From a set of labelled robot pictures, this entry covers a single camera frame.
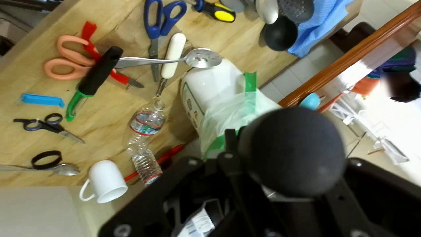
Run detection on upright plastic water bottle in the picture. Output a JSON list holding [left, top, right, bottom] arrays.
[[127, 142, 163, 186]]

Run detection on black nylon ladle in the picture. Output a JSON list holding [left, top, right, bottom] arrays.
[[263, 16, 298, 51]]

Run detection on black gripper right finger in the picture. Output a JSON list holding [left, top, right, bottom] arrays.
[[333, 158, 421, 237]]

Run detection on blue scissors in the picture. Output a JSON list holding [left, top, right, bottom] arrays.
[[142, 0, 188, 83]]

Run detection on blue cloth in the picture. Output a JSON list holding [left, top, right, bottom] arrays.
[[288, 0, 351, 58]]

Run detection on white handled peeler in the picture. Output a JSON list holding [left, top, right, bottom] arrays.
[[155, 33, 187, 97]]

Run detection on blue plastic clip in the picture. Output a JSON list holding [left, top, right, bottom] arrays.
[[21, 93, 66, 108]]

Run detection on black ring band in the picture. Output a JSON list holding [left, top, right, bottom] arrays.
[[30, 150, 62, 170]]

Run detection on lying plastic water bottle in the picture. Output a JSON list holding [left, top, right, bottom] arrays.
[[127, 99, 166, 141]]

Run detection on metal spoon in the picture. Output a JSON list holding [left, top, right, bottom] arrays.
[[0, 162, 80, 176]]

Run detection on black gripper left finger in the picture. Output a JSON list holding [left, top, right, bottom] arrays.
[[98, 129, 272, 237]]

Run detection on white ceramic mug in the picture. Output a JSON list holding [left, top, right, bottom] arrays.
[[79, 159, 127, 204]]

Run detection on black scissors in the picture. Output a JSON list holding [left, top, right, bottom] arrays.
[[14, 113, 83, 142]]

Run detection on orange scissors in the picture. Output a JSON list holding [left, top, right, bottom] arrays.
[[43, 35, 101, 80]]

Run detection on black slotted spoon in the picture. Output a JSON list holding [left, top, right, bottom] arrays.
[[277, 0, 314, 22]]

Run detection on green lidded compost bin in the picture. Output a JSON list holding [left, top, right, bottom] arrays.
[[180, 59, 279, 159]]

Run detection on green sheathed knife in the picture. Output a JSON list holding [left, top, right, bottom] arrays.
[[66, 46, 123, 121]]

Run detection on red pen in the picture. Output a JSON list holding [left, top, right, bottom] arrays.
[[126, 143, 184, 186]]

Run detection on yellow black screwdriver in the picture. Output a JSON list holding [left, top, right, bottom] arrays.
[[193, 0, 237, 22]]

